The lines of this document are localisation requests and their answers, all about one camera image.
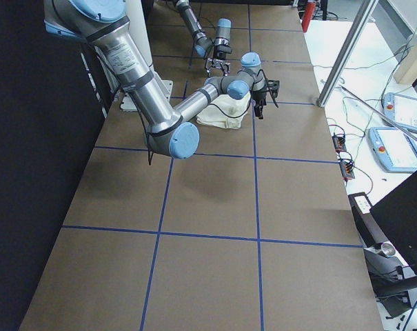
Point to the blue teach pendant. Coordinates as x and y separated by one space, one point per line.
401 109
395 151

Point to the aluminium frame post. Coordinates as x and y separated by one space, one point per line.
358 25

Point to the orange black connector box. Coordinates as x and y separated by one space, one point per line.
347 169
339 142

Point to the near orange black connector box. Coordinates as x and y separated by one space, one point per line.
347 169

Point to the near blue teach pendant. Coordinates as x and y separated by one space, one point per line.
395 151

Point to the far blue teach pendant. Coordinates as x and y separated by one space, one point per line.
401 109

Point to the red cylinder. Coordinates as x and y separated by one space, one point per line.
308 14

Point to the cream long-sleeve cat shirt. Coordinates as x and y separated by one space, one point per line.
225 112

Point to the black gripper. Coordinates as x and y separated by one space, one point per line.
258 95
219 56

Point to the black monitor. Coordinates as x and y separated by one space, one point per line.
396 215

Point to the far orange black connector box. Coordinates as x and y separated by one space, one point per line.
339 142

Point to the metal reacher grabber tool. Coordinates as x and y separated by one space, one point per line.
380 114

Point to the black box white label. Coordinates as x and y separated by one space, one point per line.
369 231

